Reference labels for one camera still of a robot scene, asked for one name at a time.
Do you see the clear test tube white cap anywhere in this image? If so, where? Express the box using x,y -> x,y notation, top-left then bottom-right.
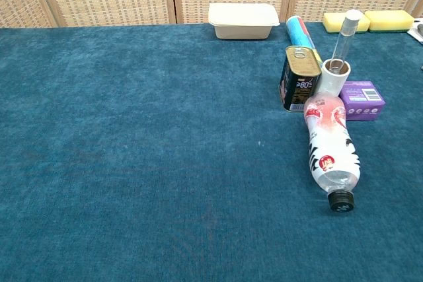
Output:
330,9 -> 362,73

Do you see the white cardboard roll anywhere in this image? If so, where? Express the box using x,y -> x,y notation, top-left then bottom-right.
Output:
315,58 -> 352,98

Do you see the blue velvet table cloth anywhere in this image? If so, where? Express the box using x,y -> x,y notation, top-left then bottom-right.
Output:
0,21 -> 423,282

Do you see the black luncheon meat can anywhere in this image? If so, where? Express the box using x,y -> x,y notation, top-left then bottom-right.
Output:
279,46 -> 323,112

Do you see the beige lidded food container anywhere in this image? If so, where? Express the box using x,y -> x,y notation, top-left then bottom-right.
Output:
208,2 -> 281,40

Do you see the white labelled plastic bottle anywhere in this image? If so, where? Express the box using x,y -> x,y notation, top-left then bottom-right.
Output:
303,94 -> 362,213

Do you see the blue cling wrap roll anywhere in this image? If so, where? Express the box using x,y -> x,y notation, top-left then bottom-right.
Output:
286,15 -> 324,65

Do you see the purple soap box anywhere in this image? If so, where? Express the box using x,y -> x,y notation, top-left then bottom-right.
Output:
339,80 -> 387,122

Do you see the yellow sponge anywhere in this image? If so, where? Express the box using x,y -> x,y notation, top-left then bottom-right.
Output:
364,10 -> 414,34
323,12 -> 371,34

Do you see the correction tape blister pack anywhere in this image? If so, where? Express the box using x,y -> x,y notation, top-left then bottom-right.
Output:
406,20 -> 423,44

